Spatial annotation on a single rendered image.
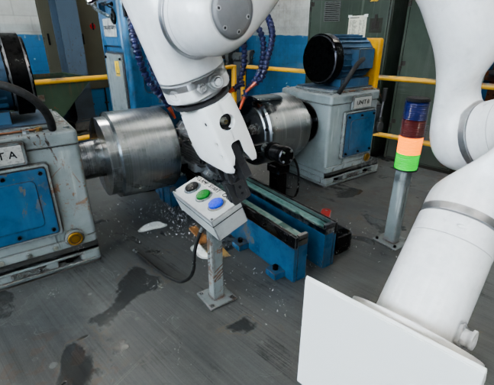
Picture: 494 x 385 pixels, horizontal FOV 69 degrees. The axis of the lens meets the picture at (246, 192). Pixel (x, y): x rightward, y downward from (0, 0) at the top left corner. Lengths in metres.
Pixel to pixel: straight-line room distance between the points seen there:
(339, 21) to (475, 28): 3.87
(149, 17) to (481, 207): 0.51
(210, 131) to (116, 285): 0.60
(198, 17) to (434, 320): 0.47
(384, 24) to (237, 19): 3.92
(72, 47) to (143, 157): 5.20
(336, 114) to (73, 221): 0.96
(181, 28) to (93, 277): 0.76
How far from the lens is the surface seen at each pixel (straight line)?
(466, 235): 0.60
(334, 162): 1.47
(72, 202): 0.99
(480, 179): 0.63
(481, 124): 0.69
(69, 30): 6.16
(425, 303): 0.57
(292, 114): 1.29
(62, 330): 0.88
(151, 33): 0.42
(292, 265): 0.90
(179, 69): 0.43
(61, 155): 0.96
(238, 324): 0.81
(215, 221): 0.66
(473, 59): 0.68
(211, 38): 0.36
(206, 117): 0.44
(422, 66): 4.10
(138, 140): 1.02
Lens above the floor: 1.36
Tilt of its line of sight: 24 degrees down
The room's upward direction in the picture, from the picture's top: straight up
